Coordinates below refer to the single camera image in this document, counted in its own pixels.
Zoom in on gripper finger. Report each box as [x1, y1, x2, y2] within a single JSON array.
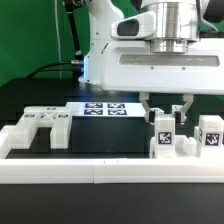
[[139, 92, 155, 123], [174, 94, 194, 124]]

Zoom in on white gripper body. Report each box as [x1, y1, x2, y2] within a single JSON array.
[[100, 11, 224, 95]]

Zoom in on white chair seat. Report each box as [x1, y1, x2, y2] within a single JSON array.
[[149, 135, 224, 159]]

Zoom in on white chair back frame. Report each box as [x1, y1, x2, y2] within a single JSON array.
[[10, 106, 72, 149]]

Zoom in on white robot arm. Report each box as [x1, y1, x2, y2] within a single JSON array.
[[80, 0, 224, 120]]

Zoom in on white tagged cube far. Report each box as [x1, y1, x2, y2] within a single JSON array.
[[171, 105, 183, 114]]

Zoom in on white tagged cube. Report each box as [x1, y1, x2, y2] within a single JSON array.
[[171, 105, 183, 114], [151, 107, 164, 114]]

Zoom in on white tagged cube near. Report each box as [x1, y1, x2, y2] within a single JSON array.
[[151, 107, 164, 114]]

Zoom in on white U-shaped fence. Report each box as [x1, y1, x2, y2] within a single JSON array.
[[0, 127, 224, 184]]

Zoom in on white marker sheet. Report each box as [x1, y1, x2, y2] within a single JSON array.
[[66, 102, 145, 117]]

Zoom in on black camera stand pole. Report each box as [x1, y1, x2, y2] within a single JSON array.
[[63, 0, 83, 61]]

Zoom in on grey hose cable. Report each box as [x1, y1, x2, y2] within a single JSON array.
[[195, 0, 224, 33]]

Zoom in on black cable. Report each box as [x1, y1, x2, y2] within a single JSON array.
[[26, 61, 84, 80]]

